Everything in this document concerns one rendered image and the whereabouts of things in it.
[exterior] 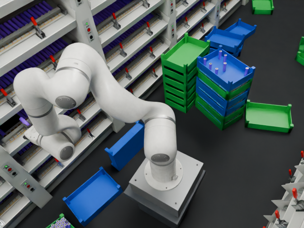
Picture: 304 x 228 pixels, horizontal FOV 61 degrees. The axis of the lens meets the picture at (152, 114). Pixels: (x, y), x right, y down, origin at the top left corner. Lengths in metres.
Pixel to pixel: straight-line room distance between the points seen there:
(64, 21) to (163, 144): 0.77
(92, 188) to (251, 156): 1.06
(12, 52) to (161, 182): 0.87
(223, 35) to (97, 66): 1.93
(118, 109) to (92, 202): 1.01
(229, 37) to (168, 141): 1.83
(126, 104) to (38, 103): 0.28
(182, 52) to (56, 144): 1.13
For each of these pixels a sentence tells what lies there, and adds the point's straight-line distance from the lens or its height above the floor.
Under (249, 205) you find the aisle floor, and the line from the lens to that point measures 1.69.
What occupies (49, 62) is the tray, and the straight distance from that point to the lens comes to 1.40.
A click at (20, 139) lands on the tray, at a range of 1.45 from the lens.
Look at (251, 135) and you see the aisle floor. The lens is 1.93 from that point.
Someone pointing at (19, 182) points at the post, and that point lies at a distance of 1.59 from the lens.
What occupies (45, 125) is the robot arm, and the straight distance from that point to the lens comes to 0.97.
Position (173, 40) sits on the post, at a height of 0.36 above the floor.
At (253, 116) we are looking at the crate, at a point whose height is 0.00.
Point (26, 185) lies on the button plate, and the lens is 1.63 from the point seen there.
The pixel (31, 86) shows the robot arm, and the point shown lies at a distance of 0.81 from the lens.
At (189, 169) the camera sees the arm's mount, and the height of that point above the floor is 0.38.
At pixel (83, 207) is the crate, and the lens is 1.74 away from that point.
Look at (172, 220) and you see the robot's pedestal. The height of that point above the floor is 0.28.
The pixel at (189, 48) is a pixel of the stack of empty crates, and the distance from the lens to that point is 1.91.
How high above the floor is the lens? 1.54
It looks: 50 degrees down
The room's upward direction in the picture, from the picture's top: 9 degrees counter-clockwise
